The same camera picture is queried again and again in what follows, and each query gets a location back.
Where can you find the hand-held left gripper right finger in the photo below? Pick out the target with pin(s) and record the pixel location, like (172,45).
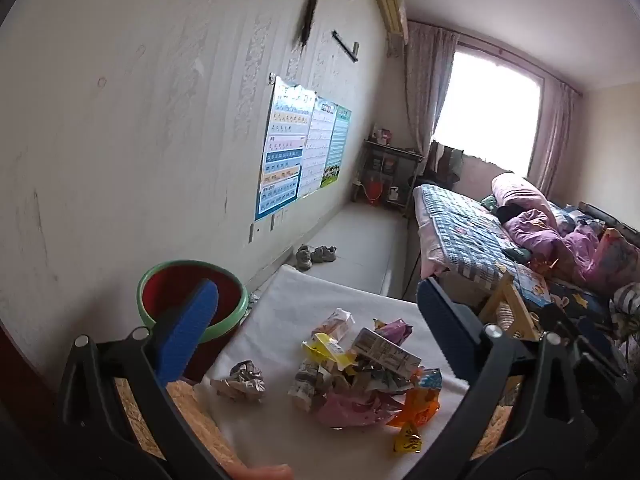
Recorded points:
(445,320)

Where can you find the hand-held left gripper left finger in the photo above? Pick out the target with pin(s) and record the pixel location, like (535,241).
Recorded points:
(186,330)

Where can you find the red bin with green rim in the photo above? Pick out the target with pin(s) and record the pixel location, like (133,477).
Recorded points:
(170,290)

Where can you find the orange and teal wrapper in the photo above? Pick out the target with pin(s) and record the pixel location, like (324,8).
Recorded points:
(420,405)

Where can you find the person's left hand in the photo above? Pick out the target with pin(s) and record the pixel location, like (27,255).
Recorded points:
(265,473)

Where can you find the purple wrapper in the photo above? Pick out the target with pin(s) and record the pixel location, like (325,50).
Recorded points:
(395,331)

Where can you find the wooden chair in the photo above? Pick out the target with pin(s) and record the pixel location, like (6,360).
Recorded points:
(505,300)

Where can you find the white and blue carton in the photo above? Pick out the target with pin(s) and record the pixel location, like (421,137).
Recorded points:
(385,352)

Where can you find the crumpled grey white paper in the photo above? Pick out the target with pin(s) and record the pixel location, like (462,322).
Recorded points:
(253,299)

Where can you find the crumpled silver wrapper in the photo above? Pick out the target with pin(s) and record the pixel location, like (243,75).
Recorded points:
(242,379)

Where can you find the tan fluffy cushion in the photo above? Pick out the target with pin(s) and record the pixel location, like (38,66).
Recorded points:
(195,420)

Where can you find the blue picture book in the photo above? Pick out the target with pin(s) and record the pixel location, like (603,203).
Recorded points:
(530,285)

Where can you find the white towel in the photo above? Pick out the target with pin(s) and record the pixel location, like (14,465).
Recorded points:
(280,320)

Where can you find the bed with checkered quilt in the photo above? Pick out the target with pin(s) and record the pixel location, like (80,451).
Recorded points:
(460,225)

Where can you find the pale carton with pink print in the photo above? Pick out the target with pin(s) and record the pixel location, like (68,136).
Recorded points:
(337,322)

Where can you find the purple duvet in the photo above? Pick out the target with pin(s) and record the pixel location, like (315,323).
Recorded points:
(540,240)

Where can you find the small yellow packet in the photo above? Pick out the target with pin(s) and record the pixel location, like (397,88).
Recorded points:
(407,440)

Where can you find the pink plastic wrapper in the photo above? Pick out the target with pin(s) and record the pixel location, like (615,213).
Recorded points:
(350,410)

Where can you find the grey printed crumpled carton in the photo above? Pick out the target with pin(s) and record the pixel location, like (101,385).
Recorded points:
(306,385)

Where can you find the grey shoe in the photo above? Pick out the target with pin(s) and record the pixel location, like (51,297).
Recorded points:
(303,257)
(324,253)

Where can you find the red bucket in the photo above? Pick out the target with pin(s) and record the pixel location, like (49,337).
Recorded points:
(372,191)

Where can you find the dark hanging clothes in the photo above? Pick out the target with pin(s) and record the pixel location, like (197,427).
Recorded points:
(445,160)

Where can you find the dark wooden furniture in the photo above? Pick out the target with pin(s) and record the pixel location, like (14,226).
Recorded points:
(25,375)

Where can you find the metal shelf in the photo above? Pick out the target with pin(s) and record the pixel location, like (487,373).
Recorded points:
(395,152)

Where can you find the pink printed pillow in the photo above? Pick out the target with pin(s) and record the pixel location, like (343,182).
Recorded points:
(615,260)

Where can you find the pale pink curtain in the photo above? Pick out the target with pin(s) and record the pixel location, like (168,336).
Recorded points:
(425,85)
(555,135)

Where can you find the window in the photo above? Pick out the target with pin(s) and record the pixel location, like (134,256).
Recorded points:
(487,105)

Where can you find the dark hanging stick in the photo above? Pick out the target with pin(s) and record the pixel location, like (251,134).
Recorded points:
(310,5)

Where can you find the white wall socket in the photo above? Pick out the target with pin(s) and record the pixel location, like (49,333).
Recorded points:
(251,234)
(275,219)

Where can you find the blue wall poster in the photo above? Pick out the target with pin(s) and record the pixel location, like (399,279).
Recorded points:
(282,150)

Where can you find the green wall poster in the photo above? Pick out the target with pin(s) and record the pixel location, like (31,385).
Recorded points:
(337,145)

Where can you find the white and pink wall poster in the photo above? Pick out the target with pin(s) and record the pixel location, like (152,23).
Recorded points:
(317,150)

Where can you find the black wall bracket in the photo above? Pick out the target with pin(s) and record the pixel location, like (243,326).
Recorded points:
(345,45)

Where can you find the wall air conditioner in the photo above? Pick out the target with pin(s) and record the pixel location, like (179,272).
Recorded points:
(392,5)

